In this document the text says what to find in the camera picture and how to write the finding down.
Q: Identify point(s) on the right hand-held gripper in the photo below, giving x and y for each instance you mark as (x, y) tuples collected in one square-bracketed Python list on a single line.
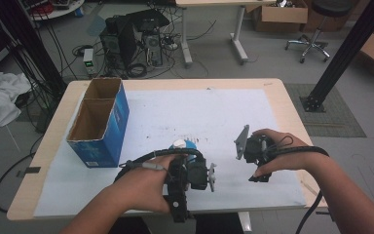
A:
[(253, 149)]

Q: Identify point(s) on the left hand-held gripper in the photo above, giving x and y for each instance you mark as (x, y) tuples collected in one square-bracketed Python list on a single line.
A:
[(197, 175)]

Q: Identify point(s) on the blue bottle with white cap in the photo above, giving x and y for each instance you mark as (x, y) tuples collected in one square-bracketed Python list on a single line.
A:
[(180, 144)]

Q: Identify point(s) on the person's right hand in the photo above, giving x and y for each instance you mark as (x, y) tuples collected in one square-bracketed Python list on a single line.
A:
[(289, 157)]

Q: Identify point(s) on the person's left hand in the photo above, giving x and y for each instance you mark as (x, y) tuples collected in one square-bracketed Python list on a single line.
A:
[(142, 188)]

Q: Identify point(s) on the white table mat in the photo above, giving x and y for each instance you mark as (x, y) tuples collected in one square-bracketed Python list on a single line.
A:
[(191, 113)]

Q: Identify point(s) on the grey floor mat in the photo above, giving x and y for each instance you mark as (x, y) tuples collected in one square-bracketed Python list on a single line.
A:
[(341, 120)]

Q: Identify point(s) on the blue cardboard box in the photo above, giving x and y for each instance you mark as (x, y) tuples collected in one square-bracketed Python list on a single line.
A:
[(117, 130)]

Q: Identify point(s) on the white desk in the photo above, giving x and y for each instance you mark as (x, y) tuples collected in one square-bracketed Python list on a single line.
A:
[(240, 32)]

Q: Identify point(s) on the black office chair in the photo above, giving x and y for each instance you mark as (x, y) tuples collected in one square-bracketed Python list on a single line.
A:
[(315, 42)]

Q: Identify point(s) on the grey open computer case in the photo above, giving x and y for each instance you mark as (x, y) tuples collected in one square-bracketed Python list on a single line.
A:
[(153, 48)]

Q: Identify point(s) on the black computer tower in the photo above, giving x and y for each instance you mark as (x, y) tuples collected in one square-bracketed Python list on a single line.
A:
[(117, 45)]

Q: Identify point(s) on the white power supply unit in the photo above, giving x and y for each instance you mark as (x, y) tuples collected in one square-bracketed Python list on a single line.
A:
[(88, 61)]

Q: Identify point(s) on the black tape strip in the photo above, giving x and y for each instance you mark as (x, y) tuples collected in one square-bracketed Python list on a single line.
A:
[(29, 170)]

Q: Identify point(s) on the round white table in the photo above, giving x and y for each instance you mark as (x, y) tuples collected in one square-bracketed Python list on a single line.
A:
[(61, 12)]

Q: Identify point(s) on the black aluminium post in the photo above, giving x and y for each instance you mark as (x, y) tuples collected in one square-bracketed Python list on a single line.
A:
[(347, 48)]

